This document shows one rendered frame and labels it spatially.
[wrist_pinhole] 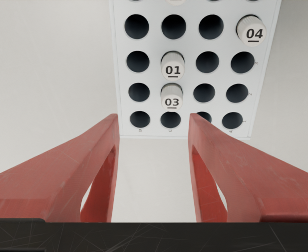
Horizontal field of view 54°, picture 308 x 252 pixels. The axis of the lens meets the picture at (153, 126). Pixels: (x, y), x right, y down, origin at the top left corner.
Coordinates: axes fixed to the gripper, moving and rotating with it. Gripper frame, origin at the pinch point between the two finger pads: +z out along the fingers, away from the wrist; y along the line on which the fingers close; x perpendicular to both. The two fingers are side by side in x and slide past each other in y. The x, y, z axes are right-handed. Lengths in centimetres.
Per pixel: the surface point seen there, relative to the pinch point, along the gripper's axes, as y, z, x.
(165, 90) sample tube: -0.7, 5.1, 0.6
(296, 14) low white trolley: -8.7, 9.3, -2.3
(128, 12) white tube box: 1.3, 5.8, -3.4
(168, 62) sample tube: -0.8, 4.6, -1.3
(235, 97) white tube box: -5.0, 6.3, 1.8
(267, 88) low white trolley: -8.1, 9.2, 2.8
